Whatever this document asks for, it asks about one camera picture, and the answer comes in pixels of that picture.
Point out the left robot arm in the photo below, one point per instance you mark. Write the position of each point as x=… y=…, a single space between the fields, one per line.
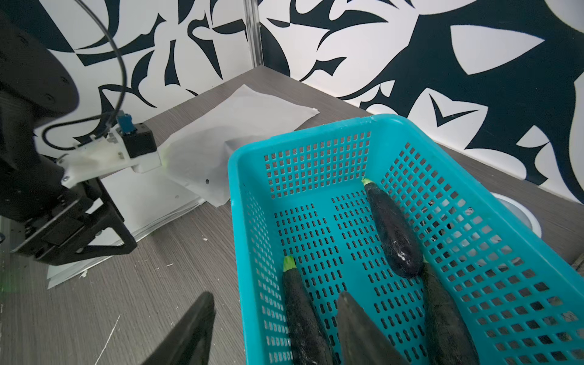
x=35 y=88

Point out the aluminium frame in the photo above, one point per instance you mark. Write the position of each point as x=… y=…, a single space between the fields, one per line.
x=253 y=31

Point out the translucent zip bag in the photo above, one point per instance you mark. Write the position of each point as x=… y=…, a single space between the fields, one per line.
x=197 y=155

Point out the dark eggplant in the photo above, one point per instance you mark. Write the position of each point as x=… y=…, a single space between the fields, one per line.
x=308 y=342
x=398 y=240
x=447 y=336

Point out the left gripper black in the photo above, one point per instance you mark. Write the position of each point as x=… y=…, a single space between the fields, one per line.
x=62 y=230

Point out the teal plastic basket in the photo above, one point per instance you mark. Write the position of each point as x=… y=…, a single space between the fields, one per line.
x=301 y=194

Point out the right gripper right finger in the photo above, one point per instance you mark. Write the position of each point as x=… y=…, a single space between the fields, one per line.
x=361 y=340

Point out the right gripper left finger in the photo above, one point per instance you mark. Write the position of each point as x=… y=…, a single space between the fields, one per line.
x=189 y=342

